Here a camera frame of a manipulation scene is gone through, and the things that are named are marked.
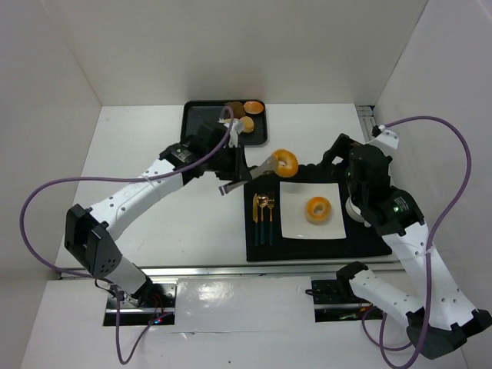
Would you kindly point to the gold fork teal handle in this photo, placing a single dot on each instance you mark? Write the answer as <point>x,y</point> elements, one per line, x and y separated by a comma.
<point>270,205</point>

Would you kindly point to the oblong yellow bread roll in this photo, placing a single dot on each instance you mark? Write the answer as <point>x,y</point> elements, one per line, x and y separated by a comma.
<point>230,123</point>

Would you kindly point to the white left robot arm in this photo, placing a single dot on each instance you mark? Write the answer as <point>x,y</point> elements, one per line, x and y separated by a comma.
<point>91,233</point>

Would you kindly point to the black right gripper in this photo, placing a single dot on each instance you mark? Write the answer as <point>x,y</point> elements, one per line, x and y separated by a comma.
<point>340,148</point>

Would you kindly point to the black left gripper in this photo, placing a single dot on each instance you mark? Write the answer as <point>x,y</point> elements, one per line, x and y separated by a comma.
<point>238,163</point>

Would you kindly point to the orange topped round bun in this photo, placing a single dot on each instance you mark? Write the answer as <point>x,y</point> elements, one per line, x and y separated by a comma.
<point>253,107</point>

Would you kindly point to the aluminium rail front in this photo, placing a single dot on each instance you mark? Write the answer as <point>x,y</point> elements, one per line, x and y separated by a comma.
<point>243,270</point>

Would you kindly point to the black placemat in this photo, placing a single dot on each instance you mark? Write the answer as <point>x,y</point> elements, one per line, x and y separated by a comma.
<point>360,242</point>

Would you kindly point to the gold spoon teal handle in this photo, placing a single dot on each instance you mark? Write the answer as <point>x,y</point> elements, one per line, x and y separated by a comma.
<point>262,201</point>

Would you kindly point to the small yellow muffin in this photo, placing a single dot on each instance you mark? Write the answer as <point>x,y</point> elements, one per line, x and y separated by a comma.
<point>247,124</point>

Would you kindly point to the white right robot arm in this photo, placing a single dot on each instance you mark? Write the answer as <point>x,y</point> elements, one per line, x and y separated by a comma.
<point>440,318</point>

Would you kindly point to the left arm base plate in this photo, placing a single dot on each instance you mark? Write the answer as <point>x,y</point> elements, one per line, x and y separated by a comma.
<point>160,300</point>

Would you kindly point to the white square plate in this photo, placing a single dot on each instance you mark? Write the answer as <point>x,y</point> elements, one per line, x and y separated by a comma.
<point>293,197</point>

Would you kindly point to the stainless steel tongs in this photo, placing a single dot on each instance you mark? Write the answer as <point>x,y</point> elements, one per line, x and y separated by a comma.
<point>270,165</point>

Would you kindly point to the aluminium rail right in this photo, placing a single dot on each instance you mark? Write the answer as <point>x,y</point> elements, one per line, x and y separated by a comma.
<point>366,118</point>

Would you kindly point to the gold knife teal handle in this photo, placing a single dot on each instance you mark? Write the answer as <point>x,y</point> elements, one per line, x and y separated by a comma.
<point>255,219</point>

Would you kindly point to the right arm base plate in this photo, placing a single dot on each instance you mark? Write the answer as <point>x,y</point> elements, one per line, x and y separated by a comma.
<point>333,292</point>

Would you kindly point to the white cup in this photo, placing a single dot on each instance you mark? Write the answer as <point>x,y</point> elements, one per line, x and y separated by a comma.
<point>353,211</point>

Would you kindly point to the dark brown bread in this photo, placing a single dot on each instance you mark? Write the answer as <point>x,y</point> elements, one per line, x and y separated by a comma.
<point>237,108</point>

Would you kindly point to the aluminium rail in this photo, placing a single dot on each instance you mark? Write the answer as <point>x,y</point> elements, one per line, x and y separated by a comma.
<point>366,118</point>
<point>243,270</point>

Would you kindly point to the orange glazed donut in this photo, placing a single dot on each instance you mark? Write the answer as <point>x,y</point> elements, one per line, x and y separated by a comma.
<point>317,210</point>
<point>287,163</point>

